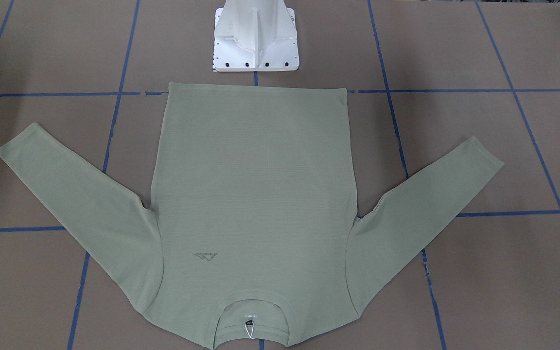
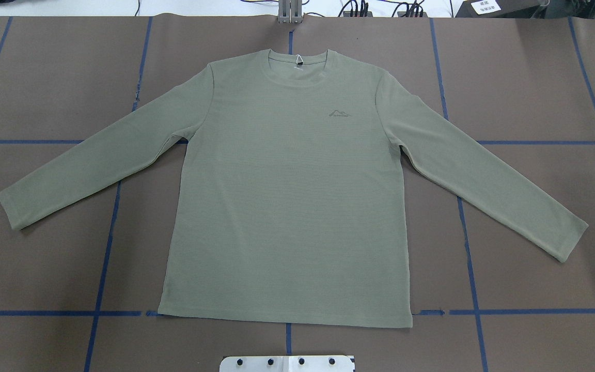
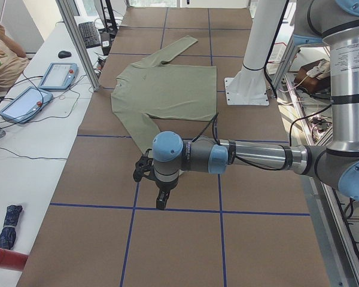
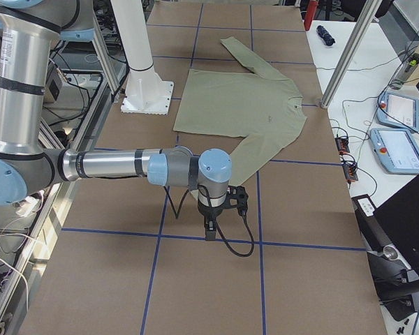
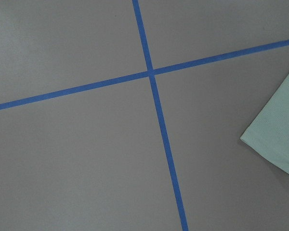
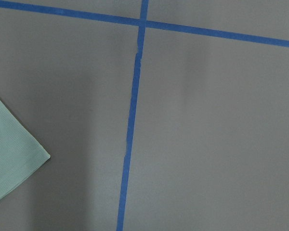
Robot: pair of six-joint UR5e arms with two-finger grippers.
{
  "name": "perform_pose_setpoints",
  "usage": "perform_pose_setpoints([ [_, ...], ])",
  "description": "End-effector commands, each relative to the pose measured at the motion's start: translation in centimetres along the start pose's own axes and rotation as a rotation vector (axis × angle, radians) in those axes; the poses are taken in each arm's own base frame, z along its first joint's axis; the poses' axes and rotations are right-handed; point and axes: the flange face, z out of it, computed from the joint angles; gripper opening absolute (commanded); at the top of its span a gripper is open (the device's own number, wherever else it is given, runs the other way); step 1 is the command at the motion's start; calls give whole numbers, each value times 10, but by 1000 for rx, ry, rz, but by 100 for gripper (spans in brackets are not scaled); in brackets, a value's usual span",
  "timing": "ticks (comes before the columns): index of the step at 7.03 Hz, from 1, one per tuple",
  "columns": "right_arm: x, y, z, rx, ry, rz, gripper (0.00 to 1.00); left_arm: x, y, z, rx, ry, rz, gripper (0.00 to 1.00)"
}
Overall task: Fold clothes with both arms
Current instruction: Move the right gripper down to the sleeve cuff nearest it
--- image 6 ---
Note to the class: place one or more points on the green long-sleeve shirt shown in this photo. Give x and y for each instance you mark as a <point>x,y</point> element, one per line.
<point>20,153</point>

